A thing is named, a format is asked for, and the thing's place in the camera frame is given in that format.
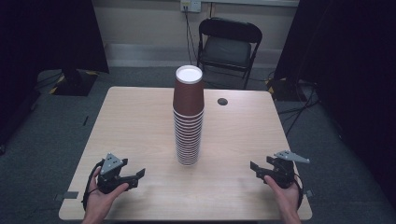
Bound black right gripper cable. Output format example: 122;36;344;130
292;173;304;210

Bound person's left hand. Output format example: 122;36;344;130
84;166;130;218

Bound dark curtain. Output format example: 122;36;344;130
274;0;396;206
0;0;110;147

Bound person's right hand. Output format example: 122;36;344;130
263;175;301;216

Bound black stand base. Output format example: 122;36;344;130
266;77;312;103
49;68;99;97

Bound black folding chair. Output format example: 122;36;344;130
196;17;263;91

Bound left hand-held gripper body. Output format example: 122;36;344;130
96;152;123;194

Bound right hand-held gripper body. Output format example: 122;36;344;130
264;150;311;189

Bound stack of brown paper cups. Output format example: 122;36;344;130
173;108;205;167

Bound black wall socket cable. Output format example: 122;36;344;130
183;5;199;65

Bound white wall socket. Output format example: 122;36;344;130
179;0;203;14

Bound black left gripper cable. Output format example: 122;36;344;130
81;159;106;211

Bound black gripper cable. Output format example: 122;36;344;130
292;173;304;210
81;159;106;211

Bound black floor cables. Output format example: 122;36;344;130
276;81;322;138

